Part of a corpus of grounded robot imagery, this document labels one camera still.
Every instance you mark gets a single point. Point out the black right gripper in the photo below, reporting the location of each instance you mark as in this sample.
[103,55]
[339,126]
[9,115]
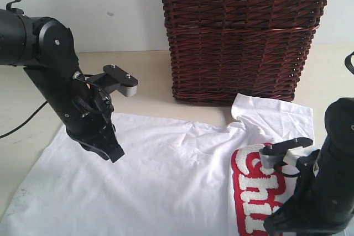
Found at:
[323,196]

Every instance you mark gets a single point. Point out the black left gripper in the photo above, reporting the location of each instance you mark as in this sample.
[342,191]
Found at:
[95,131]

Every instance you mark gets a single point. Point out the white t-shirt with red logo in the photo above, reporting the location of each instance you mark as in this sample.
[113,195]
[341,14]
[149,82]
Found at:
[175,178]

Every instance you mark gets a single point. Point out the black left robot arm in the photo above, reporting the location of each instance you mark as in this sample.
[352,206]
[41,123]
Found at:
[44,47]

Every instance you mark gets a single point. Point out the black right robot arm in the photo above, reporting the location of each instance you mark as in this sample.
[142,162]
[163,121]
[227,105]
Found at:
[339,127]

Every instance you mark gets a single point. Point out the dark brown wicker basket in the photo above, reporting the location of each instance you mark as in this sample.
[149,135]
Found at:
[222,48]

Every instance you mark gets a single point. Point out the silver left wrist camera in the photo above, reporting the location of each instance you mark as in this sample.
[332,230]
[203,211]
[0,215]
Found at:
[113,79]

